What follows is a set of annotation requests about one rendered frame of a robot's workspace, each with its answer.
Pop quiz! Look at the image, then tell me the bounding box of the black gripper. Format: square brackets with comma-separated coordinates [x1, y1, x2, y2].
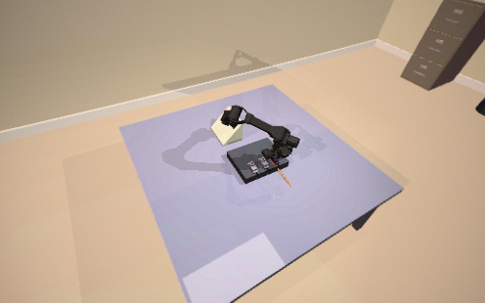
[262, 140, 292, 161]

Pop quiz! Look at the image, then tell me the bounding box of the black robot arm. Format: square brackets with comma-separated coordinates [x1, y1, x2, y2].
[220, 105, 300, 158]

